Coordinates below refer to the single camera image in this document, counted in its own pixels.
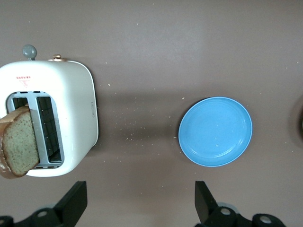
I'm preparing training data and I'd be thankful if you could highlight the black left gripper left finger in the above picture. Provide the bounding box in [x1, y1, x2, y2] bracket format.
[14, 181, 88, 227]

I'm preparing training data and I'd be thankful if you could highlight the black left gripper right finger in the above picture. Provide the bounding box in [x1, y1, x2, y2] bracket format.
[195, 181, 285, 227]

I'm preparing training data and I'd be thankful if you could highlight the brown bread slice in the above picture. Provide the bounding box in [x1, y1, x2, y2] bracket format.
[0, 105, 40, 180]

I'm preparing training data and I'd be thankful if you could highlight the blue plate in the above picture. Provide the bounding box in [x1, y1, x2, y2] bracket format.
[178, 96, 253, 167]

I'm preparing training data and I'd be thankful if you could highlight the white toaster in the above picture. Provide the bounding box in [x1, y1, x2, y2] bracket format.
[0, 44, 99, 177]

